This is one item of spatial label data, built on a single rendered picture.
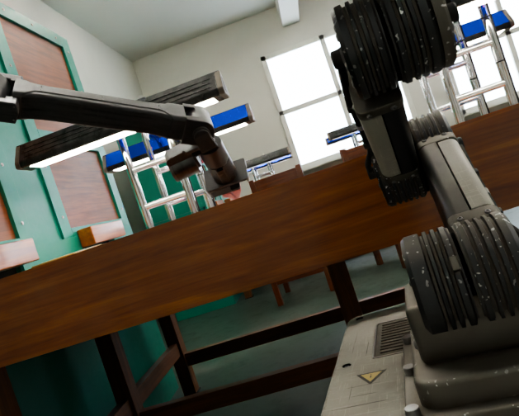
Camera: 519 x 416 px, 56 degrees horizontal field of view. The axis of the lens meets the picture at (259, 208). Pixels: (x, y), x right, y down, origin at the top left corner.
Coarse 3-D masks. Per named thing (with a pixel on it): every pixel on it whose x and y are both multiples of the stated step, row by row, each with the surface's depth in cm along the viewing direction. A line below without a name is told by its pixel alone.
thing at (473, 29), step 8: (496, 16) 173; (504, 16) 172; (464, 24) 175; (472, 24) 174; (480, 24) 173; (496, 24) 171; (504, 24) 170; (512, 24) 170; (464, 32) 173; (472, 32) 172; (480, 32) 171; (472, 40) 172
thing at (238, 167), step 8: (240, 160) 114; (208, 168) 109; (216, 168) 108; (224, 168) 107; (232, 168) 109; (240, 168) 112; (208, 176) 114; (216, 176) 109; (224, 176) 109; (232, 176) 110; (240, 176) 111; (248, 176) 111; (208, 184) 112; (216, 184) 112; (224, 184) 111; (232, 184) 111; (208, 192) 112
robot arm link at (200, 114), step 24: (24, 96) 86; (48, 96) 88; (72, 96) 90; (96, 96) 92; (0, 120) 85; (48, 120) 90; (72, 120) 91; (96, 120) 92; (120, 120) 94; (144, 120) 95; (168, 120) 96; (192, 120) 96; (192, 144) 100
